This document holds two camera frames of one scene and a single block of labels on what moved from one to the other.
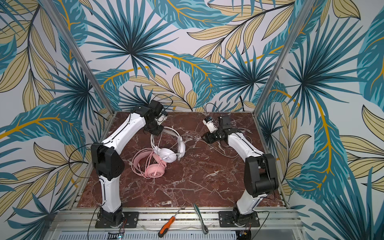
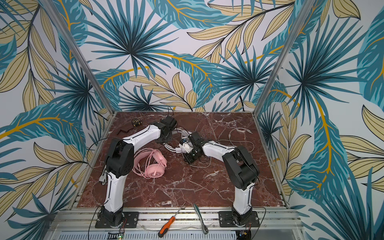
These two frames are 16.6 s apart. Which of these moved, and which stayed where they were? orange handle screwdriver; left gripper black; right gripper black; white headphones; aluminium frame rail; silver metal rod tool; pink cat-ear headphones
Moved: right gripper black; left gripper black; white headphones
Stayed: aluminium frame rail; silver metal rod tool; pink cat-ear headphones; orange handle screwdriver
